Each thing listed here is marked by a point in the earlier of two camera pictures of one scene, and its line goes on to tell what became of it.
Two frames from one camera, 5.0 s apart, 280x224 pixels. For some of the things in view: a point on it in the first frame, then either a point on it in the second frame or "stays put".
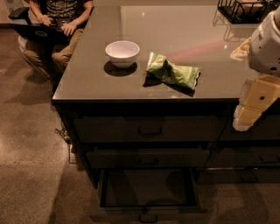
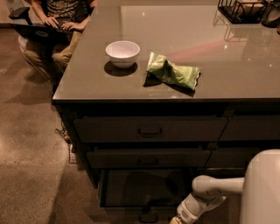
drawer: (149, 196) stays put
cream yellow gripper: (266, 48) -> (185, 212)
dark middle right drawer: (243, 157) stays put
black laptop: (40, 31) stays put
